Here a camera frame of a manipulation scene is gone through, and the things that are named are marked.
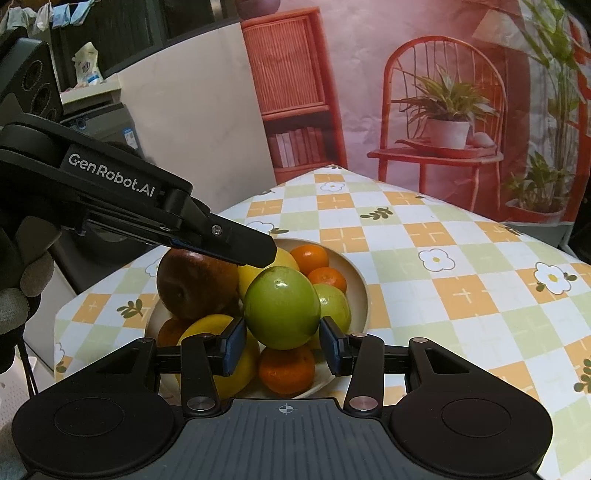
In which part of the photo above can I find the person's left hand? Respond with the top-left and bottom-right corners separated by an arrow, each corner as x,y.
0,215 -> 63,370

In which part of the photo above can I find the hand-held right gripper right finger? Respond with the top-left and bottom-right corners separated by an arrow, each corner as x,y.
318,316 -> 472,414

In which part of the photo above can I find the beige round plate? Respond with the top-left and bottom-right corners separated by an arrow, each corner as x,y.
144,237 -> 370,400

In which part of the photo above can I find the dark glass window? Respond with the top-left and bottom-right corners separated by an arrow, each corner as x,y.
46,0 -> 243,81

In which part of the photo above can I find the green apple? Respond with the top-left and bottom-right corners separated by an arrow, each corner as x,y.
313,283 -> 352,330
244,267 -> 322,350

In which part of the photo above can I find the white detergent bag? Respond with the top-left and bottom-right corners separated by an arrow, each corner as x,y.
74,41 -> 105,88

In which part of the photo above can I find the pink printed backdrop cloth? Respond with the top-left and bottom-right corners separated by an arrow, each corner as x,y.
240,0 -> 591,241

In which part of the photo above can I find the checkered flower tablecloth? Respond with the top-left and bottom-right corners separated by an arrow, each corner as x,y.
53,166 -> 591,480

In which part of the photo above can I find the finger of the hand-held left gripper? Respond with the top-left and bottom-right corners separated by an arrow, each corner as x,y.
171,198 -> 279,268

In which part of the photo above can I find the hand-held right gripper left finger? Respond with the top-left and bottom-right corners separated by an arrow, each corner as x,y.
92,316 -> 249,414

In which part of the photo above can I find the red apple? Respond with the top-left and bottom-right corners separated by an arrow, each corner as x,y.
157,248 -> 243,321

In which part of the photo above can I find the yellow lemon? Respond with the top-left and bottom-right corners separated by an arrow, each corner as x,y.
238,247 -> 301,301
177,314 -> 262,400

